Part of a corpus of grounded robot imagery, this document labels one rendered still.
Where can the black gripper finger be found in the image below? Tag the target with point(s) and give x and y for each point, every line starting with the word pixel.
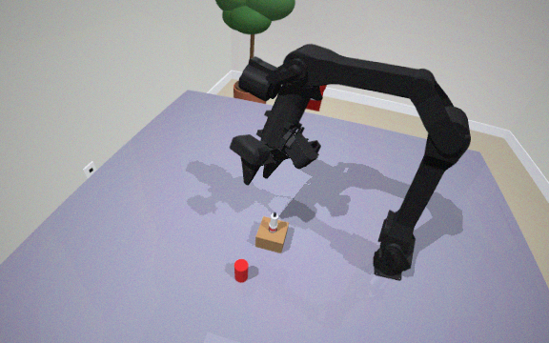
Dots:
pixel 275 159
pixel 249 170

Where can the tan wooden block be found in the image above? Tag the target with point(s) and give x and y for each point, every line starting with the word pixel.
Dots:
pixel 271 241

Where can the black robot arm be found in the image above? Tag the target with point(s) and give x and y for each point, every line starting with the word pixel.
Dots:
pixel 311 66

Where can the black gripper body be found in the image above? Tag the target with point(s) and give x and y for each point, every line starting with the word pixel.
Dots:
pixel 257 152

